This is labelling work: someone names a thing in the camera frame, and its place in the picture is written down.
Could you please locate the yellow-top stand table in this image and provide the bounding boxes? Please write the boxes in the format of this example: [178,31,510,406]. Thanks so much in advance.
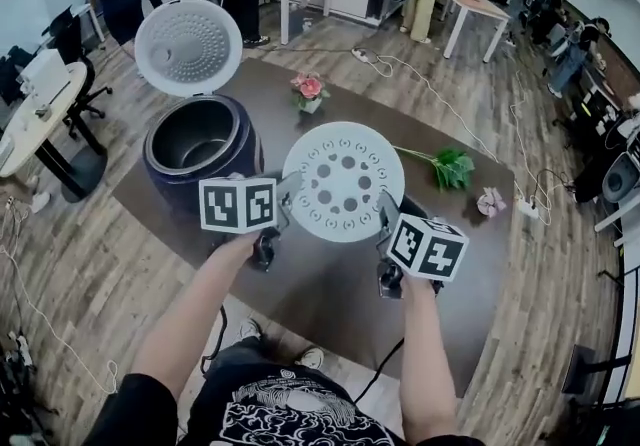
[562,258,640,405]

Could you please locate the pink flowers in white pot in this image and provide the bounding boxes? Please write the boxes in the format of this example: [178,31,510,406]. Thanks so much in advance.
[289,72,331,115]

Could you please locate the person's dark trousers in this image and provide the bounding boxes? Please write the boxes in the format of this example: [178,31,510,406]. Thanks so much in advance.
[214,336,311,370]

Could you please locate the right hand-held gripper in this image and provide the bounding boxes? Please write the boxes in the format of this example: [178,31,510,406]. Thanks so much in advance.
[375,188,471,299]

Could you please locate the white box appliance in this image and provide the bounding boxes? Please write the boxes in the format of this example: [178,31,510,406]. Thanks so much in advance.
[22,48,72,99]

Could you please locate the green leaf sprig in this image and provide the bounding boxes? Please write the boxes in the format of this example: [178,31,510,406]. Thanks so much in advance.
[392,146,476,193]

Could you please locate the dark blue rice cooker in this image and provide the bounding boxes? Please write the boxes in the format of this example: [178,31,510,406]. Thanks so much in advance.
[133,0,265,218]

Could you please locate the person's left white shoe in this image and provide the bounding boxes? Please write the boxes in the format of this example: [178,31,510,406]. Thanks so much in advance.
[238,317,264,341]

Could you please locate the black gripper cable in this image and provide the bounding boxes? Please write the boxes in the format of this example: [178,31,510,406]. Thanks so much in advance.
[201,306,230,375]
[352,337,406,405]

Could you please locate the small pink-white flower ornament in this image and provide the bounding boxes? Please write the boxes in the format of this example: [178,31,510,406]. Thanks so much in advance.
[475,186,508,218]

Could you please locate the white steamer tray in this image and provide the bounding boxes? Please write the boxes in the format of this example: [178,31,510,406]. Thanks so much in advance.
[282,121,405,243]

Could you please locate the person's left forearm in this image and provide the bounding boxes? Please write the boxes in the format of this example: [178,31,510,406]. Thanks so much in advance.
[130,232,261,393]

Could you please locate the person's black printed shirt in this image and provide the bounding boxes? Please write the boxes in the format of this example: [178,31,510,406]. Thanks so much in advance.
[84,361,486,446]

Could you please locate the grey hard-shell backpack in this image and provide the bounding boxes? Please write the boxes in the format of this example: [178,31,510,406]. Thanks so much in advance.
[599,151,640,208]

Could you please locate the person's right white shoe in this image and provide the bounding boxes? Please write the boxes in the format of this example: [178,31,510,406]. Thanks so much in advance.
[294,346,325,369]

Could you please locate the person's white shoe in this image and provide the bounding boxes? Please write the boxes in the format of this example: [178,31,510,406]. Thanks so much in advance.
[238,317,264,341]
[294,346,325,369]

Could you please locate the person's right forearm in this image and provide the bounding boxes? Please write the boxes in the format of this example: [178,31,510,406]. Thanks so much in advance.
[398,277,459,441]

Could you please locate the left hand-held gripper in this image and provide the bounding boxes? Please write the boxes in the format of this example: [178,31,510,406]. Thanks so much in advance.
[198,170,305,271]

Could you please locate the round white table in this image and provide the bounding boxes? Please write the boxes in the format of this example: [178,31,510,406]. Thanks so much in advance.
[0,61,109,204]

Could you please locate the black office chair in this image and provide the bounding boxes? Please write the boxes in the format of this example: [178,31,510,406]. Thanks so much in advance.
[52,6,114,141]
[0,46,31,106]

